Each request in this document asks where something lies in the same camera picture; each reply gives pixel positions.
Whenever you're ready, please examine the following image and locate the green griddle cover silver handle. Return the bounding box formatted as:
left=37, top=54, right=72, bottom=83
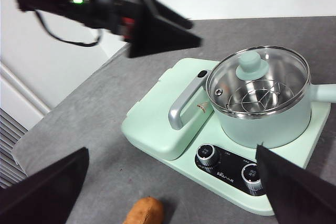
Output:
left=121, top=57, right=221, bottom=161

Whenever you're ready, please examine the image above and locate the black cable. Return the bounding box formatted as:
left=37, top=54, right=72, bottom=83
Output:
left=34, top=10, right=103, bottom=48

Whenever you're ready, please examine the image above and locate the grey ribbed panel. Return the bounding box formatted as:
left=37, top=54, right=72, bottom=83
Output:
left=0, top=108, right=28, bottom=189

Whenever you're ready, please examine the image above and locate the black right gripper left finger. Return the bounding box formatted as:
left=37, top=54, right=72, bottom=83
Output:
left=0, top=147, right=90, bottom=224

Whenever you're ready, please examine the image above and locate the silver control knob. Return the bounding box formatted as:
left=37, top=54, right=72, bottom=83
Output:
left=196, top=144, right=221, bottom=168
left=240, top=163, right=265, bottom=190

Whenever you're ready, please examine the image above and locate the glass lid green knob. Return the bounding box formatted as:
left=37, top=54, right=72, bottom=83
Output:
left=206, top=45, right=311, bottom=119

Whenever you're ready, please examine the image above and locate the brown potato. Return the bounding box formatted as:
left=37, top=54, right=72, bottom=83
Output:
left=123, top=197, right=165, bottom=224

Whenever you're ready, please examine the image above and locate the metal steamer rack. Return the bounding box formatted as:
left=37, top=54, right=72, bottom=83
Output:
left=225, top=78, right=295, bottom=112

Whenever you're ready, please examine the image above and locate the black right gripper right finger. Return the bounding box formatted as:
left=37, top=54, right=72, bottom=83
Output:
left=256, top=142, right=336, bottom=224

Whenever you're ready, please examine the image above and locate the green breakfast machine base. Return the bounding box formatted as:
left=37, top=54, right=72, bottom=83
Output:
left=120, top=57, right=332, bottom=217

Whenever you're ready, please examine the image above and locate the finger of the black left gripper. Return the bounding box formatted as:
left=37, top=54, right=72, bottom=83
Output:
left=128, top=0, right=203, bottom=59
left=143, top=0, right=194, bottom=29

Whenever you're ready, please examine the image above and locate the green pot with handle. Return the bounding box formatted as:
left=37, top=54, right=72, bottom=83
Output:
left=206, top=45, right=336, bottom=149

